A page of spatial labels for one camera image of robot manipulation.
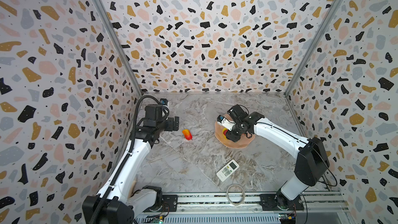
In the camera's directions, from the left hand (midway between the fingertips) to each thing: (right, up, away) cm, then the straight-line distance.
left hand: (169, 115), depth 78 cm
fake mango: (+7, -12, +17) cm, 22 cm away
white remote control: (+30, -30, +6) cm, 43 cm away
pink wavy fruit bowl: (+42, -16, +17) cm, 48 cm away
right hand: (+30, -8, +7) cm, 32 cm away
